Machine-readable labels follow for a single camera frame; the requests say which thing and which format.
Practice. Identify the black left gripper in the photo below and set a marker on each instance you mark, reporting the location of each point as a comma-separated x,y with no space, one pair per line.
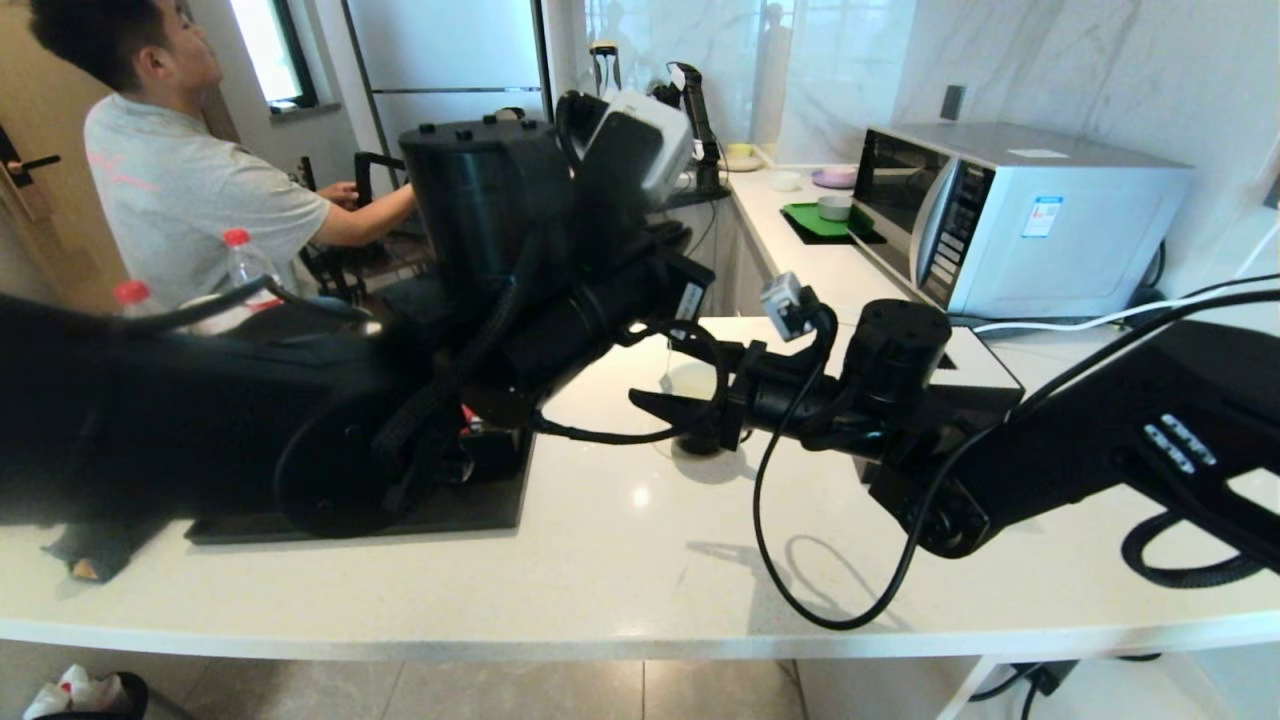
620,180

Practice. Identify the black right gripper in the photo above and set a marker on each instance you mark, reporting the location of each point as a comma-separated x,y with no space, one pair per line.
790,405

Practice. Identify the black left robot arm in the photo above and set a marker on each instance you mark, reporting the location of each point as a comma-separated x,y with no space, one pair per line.
200,420

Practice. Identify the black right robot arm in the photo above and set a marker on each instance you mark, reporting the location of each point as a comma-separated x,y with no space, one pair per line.
1080,460

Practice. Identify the black sachet organizer box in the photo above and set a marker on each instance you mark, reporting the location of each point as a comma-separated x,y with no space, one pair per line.
500,455

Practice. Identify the black ceramic mug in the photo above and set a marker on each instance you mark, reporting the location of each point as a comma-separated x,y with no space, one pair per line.
692,385

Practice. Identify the black round stand table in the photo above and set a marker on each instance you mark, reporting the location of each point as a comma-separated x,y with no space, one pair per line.
705,197

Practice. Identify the grey kitchen base cabinet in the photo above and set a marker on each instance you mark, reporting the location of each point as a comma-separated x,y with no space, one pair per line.
755,275

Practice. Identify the pale green bowl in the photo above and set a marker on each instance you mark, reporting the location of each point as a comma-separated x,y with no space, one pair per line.
742,158

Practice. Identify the small white bowl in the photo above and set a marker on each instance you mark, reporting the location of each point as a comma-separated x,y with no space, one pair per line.
785,183

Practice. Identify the green cutting board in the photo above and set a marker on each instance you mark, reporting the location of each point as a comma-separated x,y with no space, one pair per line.
805,222

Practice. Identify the small grey bowl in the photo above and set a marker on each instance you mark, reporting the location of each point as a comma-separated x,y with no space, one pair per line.
833,209

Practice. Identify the purple plate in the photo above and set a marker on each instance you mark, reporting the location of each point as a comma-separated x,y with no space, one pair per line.
835,179

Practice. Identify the silver refrigerator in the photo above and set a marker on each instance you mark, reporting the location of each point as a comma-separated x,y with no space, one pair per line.
440,45

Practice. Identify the black teleoperation controller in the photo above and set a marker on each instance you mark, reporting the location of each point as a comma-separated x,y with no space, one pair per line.
370,170

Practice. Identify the black rectangular serving tray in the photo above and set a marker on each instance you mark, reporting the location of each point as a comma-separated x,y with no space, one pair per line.
480,515

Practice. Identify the black tissue box white lid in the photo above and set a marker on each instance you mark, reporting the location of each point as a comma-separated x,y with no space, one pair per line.
985,370

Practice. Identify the clear water bottle red cap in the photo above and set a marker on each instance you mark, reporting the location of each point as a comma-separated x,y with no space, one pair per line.
248,265
132,293

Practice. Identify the silver microwave oven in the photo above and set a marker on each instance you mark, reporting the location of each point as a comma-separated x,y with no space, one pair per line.
1080,240

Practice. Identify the person in grey t-shirt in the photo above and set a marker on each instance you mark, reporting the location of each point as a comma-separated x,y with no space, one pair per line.
180,190

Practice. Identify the dark grey cloth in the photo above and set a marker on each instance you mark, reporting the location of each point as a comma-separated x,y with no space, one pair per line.
95,555

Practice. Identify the black trash bin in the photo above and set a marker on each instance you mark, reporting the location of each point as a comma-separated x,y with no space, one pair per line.
110,700

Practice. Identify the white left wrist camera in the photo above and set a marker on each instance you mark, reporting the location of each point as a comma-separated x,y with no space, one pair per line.
672,140

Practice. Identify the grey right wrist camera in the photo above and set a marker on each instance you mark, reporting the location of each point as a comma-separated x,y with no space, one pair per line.
792,305

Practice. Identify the black ladder-shaped frame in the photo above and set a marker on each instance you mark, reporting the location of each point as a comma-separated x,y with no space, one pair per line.
603,60

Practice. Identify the black wall socket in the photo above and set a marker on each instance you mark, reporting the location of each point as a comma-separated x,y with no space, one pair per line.
951,104
1273,190

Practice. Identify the window with dark frame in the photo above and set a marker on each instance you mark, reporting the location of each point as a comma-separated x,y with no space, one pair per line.
270,50

